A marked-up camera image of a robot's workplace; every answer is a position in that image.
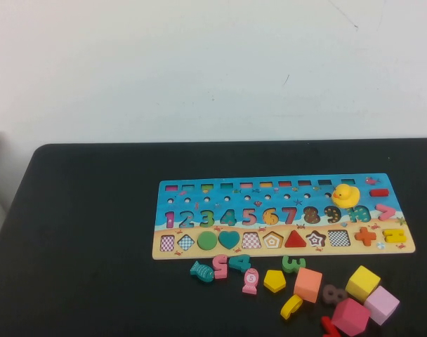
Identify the pink wooden fish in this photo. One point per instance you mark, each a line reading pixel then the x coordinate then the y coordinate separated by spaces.
pixel 250 281

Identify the yellow wooden cube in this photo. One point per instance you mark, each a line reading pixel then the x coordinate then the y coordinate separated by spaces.
pixel 361 282

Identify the yellow rubber duck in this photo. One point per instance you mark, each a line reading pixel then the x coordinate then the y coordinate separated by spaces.
pixel 346 196

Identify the teal number four piece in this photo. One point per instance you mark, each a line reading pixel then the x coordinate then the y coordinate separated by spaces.
pixel 242 264

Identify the brown number eight piece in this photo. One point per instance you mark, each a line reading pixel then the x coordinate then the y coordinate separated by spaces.
pixel 330 298

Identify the red number seven piece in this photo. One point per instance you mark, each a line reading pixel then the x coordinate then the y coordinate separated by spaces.
pixel 327 326

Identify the green circle piece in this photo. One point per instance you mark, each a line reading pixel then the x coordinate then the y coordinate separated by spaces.
pixel 208 240

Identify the orange plus sign piece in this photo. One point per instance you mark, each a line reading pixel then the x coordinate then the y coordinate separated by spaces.
pixel 365 236

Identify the colourful number shape puzzle board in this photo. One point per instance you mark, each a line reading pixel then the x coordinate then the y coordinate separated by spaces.
pixel 305 245

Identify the red triangle piece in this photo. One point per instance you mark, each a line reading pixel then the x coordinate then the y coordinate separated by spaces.
pixel 296 241

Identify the teal heart piece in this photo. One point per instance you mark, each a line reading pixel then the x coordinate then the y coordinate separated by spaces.
pixel 229 239

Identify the pink greater-than sign piece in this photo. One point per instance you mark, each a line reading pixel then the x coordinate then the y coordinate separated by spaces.
pixel 387 212

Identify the teal wooden fish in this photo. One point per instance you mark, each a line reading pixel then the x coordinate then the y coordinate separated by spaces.
pixel 201 272

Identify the pink number five piece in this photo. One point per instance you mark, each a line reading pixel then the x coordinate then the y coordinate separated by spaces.
pixel 220 273

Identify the red minus sign piece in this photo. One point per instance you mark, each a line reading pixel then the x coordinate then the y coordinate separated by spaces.
pixel 379 192

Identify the yellow equals sign piece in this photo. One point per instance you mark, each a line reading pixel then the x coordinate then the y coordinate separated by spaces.
pixel 393 240

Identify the yellow number piece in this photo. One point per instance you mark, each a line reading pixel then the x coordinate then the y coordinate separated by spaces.
pixel 290 308

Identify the orange wooden cube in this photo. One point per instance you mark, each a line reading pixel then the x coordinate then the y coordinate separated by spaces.
pixel 307 285

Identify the green number three piece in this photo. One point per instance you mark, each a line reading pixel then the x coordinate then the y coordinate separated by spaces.
pixel 291 267

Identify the yellow pentagon piece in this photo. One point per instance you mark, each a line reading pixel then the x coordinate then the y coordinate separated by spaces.
pixel 274 281

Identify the pink wooden cube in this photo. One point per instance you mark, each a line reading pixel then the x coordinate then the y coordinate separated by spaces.
pixel 382 304

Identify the red wooden cube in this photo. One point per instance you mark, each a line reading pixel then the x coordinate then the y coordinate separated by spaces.
pixel 350 316

